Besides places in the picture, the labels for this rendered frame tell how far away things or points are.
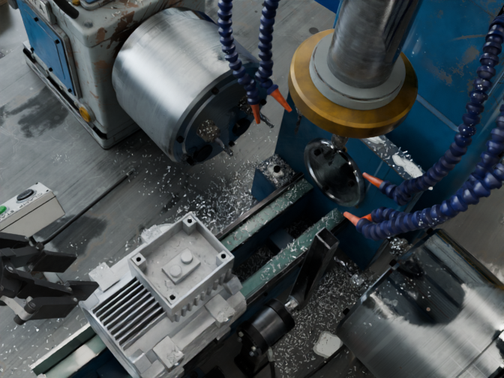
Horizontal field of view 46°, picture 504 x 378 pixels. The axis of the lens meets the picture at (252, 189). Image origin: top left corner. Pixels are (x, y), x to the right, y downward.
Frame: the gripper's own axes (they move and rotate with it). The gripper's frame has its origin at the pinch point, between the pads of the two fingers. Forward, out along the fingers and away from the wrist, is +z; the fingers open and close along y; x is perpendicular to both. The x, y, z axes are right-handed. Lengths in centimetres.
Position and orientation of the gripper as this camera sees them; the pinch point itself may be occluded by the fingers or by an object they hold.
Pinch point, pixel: (66, 276)
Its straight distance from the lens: 83.4
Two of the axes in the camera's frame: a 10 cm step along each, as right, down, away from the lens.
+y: -6.7, -6.7, 3.2
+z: 2.9, 1.6, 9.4
